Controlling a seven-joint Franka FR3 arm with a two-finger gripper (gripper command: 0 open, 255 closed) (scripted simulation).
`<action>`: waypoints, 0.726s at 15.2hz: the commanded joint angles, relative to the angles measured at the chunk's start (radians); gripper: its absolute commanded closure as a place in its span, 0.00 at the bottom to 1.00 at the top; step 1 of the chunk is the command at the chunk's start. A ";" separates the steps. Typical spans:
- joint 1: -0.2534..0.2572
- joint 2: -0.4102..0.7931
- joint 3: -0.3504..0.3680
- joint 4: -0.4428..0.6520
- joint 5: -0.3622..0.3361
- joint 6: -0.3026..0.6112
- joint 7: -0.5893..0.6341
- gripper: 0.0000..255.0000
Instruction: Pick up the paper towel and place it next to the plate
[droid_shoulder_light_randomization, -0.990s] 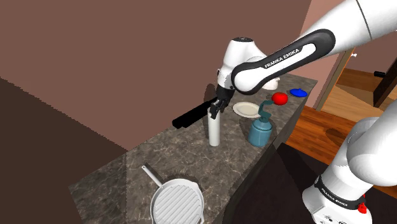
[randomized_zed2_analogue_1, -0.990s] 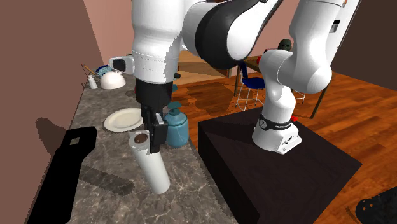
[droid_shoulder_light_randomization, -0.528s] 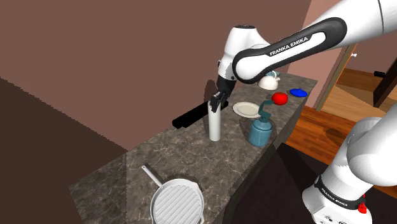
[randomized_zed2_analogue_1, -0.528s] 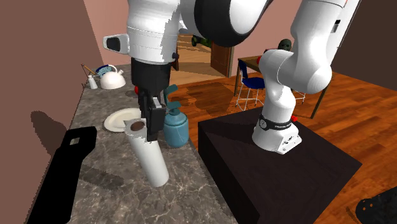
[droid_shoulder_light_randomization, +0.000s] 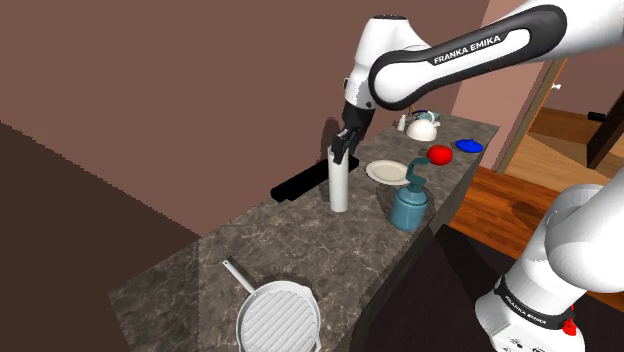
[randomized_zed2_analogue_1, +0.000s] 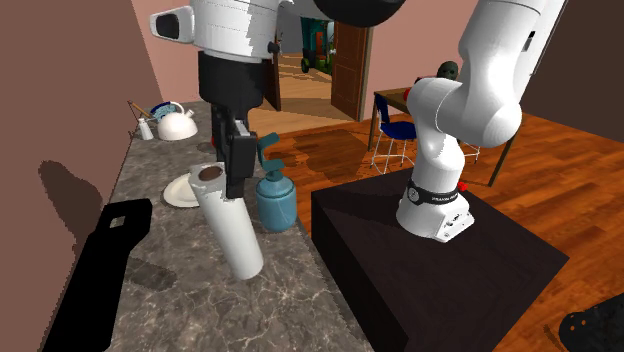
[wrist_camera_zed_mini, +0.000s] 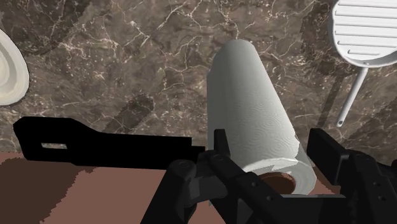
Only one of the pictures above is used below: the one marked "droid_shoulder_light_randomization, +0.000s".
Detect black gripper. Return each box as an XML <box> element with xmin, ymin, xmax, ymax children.
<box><xmin>331</xmin><ymin>102</ymin><xmax>377</xmax><ymax>165</ymax></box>

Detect tall white cylinder bottle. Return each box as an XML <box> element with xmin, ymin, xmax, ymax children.
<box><xmin>327</xmin><ymin>146</ymin><xmax>351</xmax><ymax>214</ymax></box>

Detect white round plate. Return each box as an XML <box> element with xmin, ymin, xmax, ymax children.
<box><xmin>365</xmin><ymin>159</ymin><xmax>412</xmax><ymax>187</ymax></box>

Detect long black block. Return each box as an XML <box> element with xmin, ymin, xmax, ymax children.
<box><xmin>270</xmin><ymin>155</ymin><xmax>361</xmax><ymax>204</ymax></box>

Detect white kettle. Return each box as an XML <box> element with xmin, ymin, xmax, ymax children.
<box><xmin>405</xmin><ymin>111</ymin><xmax>442</xmax><ymax>143</ymax></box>

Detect blue pump dispenser bottle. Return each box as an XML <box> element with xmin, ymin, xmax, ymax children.
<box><xmin>389</xmin><ymin>156</ymin><xmax>431</xmax><ymax>232</ymax></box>

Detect red apple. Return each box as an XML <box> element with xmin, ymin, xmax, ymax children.
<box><xmin>426</xmin><ymin>144</ymin><xmax>454</xmax><ymax>167</ymax></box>

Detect blue flat lid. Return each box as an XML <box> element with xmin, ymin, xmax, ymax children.
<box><xmin>455</xmin><ymin>138</ymin><xmax>484</xmax><ymax>154</ymax></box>

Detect brown wooden door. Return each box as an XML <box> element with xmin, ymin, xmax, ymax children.
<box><xmin>496</xmin><ymin>58</ymin><xmax>570</xmax><ymax>175</ymax></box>

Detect white grill pan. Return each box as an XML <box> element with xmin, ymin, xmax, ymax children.
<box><xmin>222</xmin><ymin>256</ymin><xmax>323</xmax><ymax>352</ymax></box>

